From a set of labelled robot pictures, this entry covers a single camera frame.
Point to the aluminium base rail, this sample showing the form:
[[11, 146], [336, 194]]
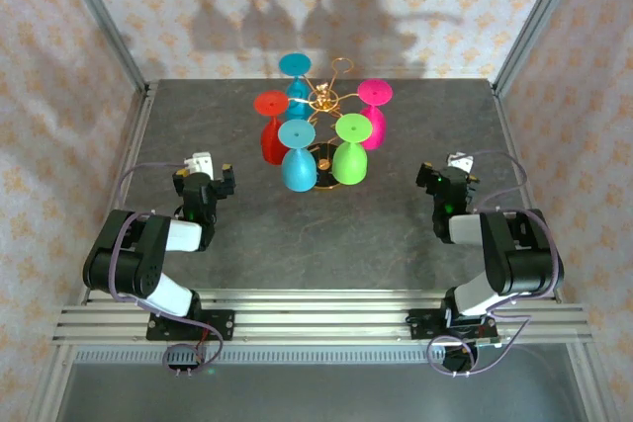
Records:
[[321, 318]]

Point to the light blue wine glass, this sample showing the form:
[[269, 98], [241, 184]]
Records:
[[297, 170]]

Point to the green circuit board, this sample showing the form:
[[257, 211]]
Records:
[[489, 341]]

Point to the red wine glass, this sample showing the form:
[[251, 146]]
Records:
[[270, 103]]

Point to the aluminium frame post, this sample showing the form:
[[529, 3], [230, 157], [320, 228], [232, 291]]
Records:
[[103, 17], [539, 17]]

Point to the black adapter box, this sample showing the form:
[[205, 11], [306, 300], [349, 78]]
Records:
[[457, 359]]

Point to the pink wine glass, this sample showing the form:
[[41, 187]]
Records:
[[375, 92]]

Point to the aluminium frame leg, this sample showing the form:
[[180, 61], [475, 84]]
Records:
[[586, 387], [52, 387]]

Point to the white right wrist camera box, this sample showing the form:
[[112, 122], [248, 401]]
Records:
[[461, 163]]

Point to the turquoise wine glass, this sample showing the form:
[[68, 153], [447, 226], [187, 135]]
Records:
[[295, 65]]

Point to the green wine glass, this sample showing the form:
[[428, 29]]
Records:
[[348, 165]]

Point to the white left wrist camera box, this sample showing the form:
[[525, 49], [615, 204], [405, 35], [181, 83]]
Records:
[[199, 164]]

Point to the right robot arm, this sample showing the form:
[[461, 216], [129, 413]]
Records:
[[514, 259]]

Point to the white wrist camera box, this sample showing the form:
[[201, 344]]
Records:
[[461, 163], [199, 164]]

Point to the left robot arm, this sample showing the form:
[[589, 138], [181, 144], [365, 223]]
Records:
[[148, 249]]

